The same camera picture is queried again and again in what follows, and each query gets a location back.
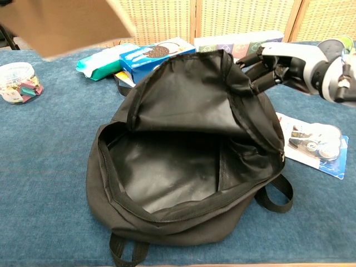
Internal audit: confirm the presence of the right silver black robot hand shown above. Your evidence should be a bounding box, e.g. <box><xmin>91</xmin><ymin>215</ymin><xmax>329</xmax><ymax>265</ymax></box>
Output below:
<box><xmin>235</xmin><ymin>41</ymin><xmax>325</xmax><ymax>94</ymax></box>

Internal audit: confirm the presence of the black backpack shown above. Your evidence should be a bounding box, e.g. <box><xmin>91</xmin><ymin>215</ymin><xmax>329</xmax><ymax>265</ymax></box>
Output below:
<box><xmin>85</xmin><ymin>49</ymin><xmax>294</xmax><ymax>267</ymax></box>

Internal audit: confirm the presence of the kraft spiral notebook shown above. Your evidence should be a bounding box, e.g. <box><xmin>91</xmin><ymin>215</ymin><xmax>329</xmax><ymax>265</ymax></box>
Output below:
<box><xmin>0</xmin><ymin>0</ymin><xmax>137</xmax><ymax>60</ymax></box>

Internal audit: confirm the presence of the green Pringles can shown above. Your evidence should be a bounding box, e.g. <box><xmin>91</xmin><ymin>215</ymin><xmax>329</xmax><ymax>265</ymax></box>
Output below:
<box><xmin>317</xmin><ymin>34</ymin><xmax>356</xmax><ymax>61</ymax></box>

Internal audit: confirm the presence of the wicker folding screen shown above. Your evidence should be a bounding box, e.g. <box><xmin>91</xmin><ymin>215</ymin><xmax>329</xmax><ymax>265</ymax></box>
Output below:
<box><xmin>83</xmin><ymin>0</ymin><xmax>356</xmax><ymax>50</ymax></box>

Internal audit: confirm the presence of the colourful tissue box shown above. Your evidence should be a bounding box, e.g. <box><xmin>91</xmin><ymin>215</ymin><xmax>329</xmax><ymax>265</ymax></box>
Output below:
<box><xmin>193</xmin><ymin>31</ymin><xmax>285</xmax><ymax>60</ymax></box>

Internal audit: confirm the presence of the correction tape blister pack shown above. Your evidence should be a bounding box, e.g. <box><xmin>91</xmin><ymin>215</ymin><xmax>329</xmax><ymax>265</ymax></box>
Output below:
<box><xmin>275</xmin><ymin>111</ymin><xmax>349</xmax><ymax>180</ymax></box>

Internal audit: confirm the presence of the blue Oreo cookie box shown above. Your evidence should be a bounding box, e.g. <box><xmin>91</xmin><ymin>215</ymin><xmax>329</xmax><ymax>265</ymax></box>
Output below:
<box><xmin>118</xmin><ymin>37</ymin><xmax>196</xmax><ymax>85</ymax></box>

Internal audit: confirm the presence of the teal wet wipes pack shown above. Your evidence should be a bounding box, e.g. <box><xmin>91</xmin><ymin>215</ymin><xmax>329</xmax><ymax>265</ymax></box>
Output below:
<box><xmin>76</xmin><ymin>42</ymin><xmax>140</xmax><ymax>82</ymax></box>

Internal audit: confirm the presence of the blue tablecloth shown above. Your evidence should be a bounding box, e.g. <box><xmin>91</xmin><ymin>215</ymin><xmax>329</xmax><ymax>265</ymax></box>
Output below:
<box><xmin>0</xmin><ymin>41</ymin><xmax>356</xmax><ymax>265</ymax></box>

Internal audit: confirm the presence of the clear jar of colourful clips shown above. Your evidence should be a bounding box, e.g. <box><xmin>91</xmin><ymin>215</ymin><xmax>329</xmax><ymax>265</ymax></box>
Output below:
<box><xmin>0</xmin><ymin>62</ymin><xmax>45</xmax><ymax>105</ymax></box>

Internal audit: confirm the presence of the black tripod stand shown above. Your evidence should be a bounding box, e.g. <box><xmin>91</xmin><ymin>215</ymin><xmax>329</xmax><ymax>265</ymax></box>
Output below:
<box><xmin>0</xmin><ymin>23</ymin><xmax>21</xmax><ymax>51</ymax></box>

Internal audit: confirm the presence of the black wrist cable connector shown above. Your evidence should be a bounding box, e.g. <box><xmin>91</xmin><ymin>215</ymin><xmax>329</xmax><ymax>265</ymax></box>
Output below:
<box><xmin>334</xmin><ymin>63</ymin><xmax>356</xmax><ymax>104</ymax></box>

